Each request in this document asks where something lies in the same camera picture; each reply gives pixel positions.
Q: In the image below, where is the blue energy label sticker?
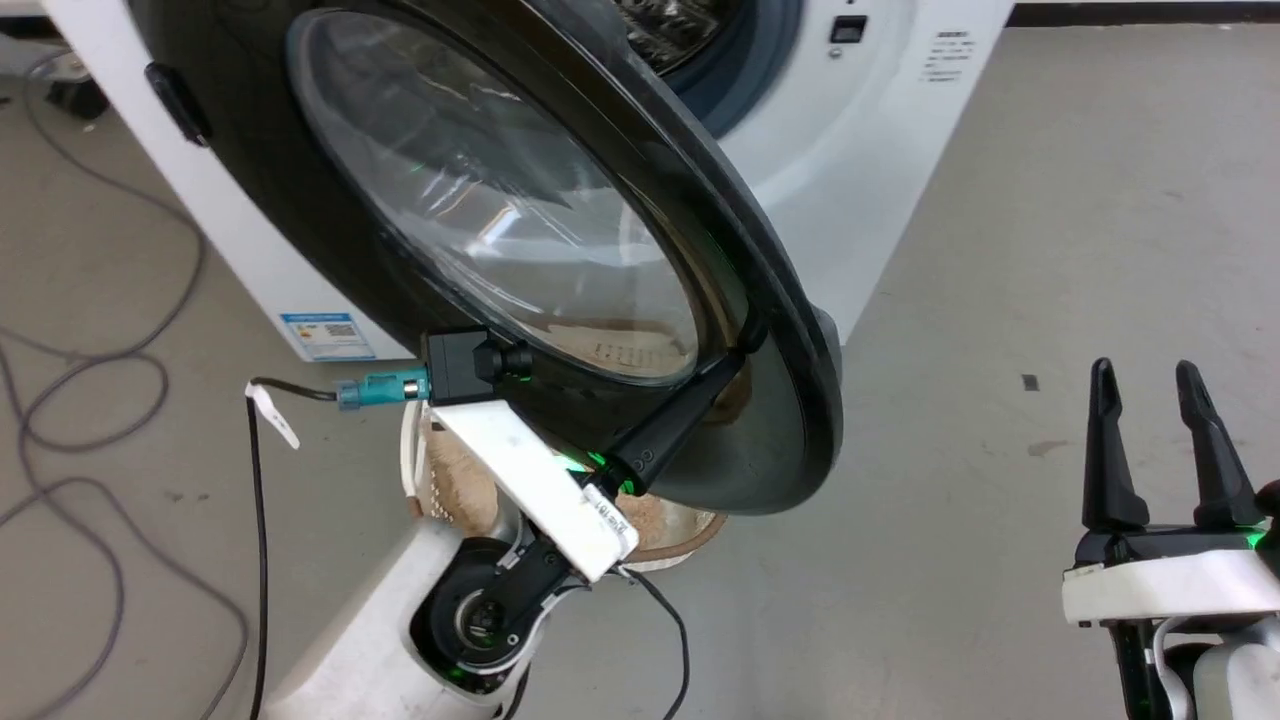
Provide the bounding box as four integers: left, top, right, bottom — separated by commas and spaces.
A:
279, 311, 378, 363

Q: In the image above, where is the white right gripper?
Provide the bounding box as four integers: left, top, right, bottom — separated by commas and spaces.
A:
1061, 357, 1280, 628

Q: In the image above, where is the beige woven laundry basket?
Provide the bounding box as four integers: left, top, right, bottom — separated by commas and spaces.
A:
402, 318, 729, 574

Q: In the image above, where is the black floor power adapter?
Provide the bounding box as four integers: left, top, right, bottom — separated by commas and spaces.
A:
43, 76, 109, 123

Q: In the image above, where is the grey rubber drum seal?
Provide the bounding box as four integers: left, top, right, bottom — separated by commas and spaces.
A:
610, 0, 807, 139

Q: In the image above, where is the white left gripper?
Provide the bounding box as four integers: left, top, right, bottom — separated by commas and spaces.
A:
428, 346, 749, 585

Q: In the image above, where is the white front-load washing machine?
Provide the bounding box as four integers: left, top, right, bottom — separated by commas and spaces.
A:
40, 0, 1017, 363

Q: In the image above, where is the white cable tag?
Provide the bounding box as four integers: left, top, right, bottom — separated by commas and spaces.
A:
246, 383, 302, 450

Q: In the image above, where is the black round glass washer door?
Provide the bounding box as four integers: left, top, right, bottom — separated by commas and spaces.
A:
128, 0, 844, 516

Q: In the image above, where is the teal camera cable connector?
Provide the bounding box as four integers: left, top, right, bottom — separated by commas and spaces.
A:
337, 370, 431, 412

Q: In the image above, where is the black door hinge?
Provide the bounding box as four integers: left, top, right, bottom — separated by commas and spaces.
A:
144, 61, 213, 150

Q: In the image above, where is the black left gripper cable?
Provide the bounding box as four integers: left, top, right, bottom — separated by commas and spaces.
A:
498, 565, 692, 720

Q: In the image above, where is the black left camera cable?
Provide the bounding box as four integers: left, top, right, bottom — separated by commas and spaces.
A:
244, 377, 341, 720

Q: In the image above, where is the grey floor cable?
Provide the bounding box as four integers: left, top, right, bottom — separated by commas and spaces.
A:
0, 48, 251, 720

